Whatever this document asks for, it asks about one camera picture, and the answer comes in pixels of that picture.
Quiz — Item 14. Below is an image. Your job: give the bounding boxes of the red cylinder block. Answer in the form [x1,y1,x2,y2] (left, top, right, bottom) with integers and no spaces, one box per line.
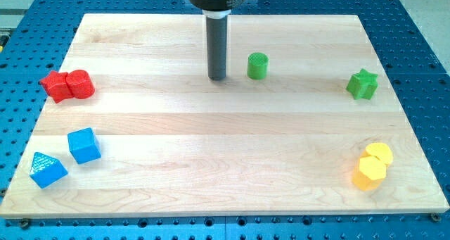
[66,70,95,99]

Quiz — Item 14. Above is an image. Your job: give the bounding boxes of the blue cube block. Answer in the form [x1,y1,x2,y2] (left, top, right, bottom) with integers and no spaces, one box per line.
[67,127,101,164]

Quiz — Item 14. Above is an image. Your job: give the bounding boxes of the yellow hexagon block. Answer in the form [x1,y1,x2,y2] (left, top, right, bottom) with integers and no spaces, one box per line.
[352,156,387,191]

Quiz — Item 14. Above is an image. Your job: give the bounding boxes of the green cylinder block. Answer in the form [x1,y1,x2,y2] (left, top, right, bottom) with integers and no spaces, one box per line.
[247,52,269,80]

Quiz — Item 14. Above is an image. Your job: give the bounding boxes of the yellow cylinder block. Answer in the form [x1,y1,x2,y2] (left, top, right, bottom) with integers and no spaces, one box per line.
[364,142,394,167]

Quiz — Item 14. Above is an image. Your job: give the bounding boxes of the blue triangular prism block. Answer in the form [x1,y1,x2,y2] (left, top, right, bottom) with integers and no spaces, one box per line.
[29,152,68,189]

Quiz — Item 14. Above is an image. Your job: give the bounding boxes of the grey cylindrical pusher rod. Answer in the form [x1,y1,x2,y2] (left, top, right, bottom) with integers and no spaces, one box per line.
[203,10,231,81]

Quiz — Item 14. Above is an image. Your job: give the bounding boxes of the light wooden board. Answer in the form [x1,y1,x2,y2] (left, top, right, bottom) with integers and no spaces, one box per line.
[1,13,449,218]

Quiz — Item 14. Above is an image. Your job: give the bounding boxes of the green star block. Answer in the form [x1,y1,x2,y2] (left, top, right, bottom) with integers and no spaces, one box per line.
[346,68,378,100]

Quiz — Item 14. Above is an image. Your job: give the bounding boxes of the red star block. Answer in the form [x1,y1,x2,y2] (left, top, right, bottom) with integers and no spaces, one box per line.
[39,70,74,103]

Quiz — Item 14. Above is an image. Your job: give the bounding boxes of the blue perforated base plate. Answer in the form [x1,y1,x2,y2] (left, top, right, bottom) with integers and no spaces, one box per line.
[1,0,449,239]

